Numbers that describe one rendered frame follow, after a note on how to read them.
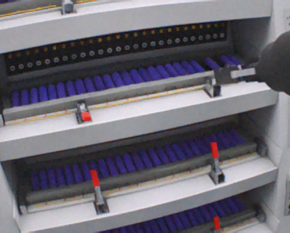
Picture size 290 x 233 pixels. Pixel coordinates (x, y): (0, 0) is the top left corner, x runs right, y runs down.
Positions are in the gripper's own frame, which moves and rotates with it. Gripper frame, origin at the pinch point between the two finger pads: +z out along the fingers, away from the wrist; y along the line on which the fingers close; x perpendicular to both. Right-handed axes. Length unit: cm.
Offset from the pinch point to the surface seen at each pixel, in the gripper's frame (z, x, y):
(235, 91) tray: 7.8, -3.7, 5.2
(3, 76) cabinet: 23.8, 8.9, -42.9
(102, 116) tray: 8.2, -3.5, -23.2
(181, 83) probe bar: 10.7, -0.1, -5.7
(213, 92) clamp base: 6.4, -3.0, -0.9
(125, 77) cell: 15.9, 3.2, -15.8
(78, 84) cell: 16.4, 3.6, -25.9
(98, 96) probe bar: 10.3, 0.2, -22.9
